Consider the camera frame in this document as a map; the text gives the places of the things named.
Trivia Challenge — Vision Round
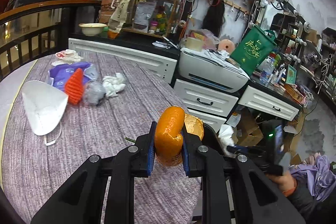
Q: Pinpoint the white face mask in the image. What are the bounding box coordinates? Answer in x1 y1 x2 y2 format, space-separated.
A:
22 81 68 146

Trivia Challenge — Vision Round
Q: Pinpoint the clear plastic wrap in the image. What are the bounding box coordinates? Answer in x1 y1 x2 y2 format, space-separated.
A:
83 81 106 106

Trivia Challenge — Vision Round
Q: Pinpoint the orange mandarin peel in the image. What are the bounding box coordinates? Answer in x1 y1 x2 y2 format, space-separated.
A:
154 106 204 166

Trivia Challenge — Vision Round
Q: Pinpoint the white tissue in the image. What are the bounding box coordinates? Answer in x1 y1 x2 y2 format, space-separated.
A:
102 73 126 97

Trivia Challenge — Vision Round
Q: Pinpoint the purple plastic package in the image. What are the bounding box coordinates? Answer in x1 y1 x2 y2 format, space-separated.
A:
47 62 98 91

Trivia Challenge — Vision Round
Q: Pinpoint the red white plastic bag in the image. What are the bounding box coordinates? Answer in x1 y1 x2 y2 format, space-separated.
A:
52 49 83 67

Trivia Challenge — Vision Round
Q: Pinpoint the right hand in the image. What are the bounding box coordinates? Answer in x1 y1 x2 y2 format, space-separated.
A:
266 171 297 197

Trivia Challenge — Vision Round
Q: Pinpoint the cardboard box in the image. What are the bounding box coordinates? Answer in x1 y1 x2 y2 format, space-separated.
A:
236 108 264 147

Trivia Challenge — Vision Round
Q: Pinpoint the purple grey tablecloth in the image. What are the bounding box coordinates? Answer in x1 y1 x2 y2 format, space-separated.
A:
2 51 201 223

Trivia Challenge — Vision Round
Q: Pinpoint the white drawer right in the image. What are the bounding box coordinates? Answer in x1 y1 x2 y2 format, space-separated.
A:
238 86 299 121

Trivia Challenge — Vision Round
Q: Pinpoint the white drawer cabinet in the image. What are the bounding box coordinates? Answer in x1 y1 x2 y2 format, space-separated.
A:
174 79 238 132

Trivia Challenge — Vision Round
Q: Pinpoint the water bottle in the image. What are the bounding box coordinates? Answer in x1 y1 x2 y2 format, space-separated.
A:
260 57 274 85

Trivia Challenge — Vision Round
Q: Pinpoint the white printer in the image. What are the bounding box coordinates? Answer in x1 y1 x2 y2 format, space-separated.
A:
178 48 249 93

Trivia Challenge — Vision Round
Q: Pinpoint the green tote bag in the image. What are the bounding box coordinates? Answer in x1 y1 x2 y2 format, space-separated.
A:
230 26 277 76

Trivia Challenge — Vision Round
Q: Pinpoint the white long drawer left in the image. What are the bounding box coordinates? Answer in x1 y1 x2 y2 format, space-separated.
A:
68 37 178 84

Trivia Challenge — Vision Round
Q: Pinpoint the cream bowl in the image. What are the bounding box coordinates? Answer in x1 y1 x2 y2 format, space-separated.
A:
79 23 107 36

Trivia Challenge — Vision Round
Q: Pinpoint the wooden railing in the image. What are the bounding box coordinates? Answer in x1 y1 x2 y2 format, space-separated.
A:
1 0 101 79

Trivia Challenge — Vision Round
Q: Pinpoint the dark hair wig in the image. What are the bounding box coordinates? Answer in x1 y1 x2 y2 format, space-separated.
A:
201 0 225 37

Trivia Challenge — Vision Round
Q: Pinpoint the wooden shelf rack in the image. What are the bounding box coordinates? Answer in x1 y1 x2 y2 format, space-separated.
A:
122 0 181 39

